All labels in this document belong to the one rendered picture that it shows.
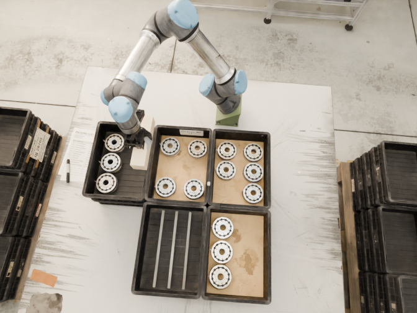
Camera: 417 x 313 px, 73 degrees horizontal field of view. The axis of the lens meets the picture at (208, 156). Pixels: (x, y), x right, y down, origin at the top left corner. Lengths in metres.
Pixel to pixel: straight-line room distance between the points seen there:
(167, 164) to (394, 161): 1.51
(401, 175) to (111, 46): 2.69
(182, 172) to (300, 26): 2.26
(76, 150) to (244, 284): 1.18
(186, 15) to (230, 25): 1.95
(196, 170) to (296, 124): 0.70
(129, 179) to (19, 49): 2.24
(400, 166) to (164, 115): 1.58
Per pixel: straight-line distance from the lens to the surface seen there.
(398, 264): 2.22
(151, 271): 1.44
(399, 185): 2.20
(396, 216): 2.27
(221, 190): 1.45
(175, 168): 1.49
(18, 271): 2.41
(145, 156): 1.24
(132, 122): 1.02
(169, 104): 1.80
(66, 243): 1.72
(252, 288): 1.44
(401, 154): 2.29
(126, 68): 1.19
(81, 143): 1.82
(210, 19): 3.21
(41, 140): 2.33
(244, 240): 1.43
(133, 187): 1.51
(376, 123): 2.93
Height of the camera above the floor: 2.25
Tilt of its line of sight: 71 degrees down
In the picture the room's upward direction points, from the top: 1 degrees clockwise
